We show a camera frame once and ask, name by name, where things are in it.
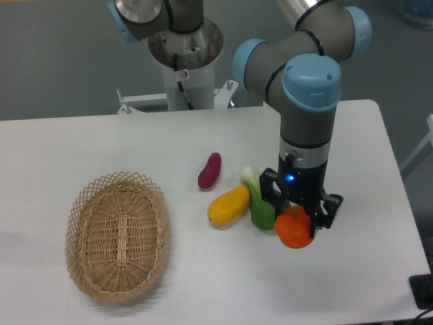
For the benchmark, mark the woven wicker basket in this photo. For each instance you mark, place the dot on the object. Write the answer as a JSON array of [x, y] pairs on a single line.
[[118, 237]]

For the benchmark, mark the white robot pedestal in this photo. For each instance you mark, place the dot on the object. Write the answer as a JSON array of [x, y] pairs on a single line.
[[187, 62]]

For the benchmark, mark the orange fruit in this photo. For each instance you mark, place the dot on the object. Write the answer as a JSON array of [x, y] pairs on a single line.
[[293, 227]]

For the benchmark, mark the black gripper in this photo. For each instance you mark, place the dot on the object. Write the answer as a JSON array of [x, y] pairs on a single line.
[[304, 187]]

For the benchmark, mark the green bok choy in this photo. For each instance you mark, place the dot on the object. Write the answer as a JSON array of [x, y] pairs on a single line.
[[262, 213]]

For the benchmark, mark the yellow mango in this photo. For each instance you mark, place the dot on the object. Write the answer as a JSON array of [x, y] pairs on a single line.
[[228, 206]]

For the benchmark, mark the blue object top right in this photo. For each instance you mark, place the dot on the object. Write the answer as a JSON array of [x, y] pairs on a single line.
[[417, 12]]

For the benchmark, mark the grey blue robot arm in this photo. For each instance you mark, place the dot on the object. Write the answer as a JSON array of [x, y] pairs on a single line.
[[299, 77]]

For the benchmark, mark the purple sweet potato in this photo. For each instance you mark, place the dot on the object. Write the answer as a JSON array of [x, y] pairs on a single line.
[[210, 173]]

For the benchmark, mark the black device at table edge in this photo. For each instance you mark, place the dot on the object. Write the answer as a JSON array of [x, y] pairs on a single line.
[[421, 287]]

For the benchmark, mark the white frame right edge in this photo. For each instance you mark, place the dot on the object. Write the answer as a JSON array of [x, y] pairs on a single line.
[[420, 152]]

